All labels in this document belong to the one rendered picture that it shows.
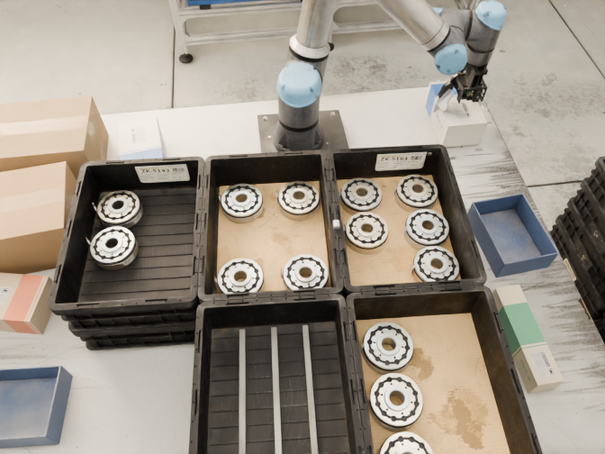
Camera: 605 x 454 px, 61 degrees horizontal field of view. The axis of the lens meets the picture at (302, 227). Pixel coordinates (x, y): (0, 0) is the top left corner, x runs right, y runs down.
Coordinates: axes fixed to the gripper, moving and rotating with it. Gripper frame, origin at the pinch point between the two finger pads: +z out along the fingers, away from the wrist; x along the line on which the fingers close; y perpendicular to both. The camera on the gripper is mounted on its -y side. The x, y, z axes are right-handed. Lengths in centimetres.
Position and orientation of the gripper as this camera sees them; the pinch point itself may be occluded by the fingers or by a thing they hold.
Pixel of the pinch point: (456, 108)
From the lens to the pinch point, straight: 168.7
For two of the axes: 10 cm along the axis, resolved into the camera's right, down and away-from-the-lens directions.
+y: 1.3, 8.2, -5.6
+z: 0.0, 5.7, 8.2
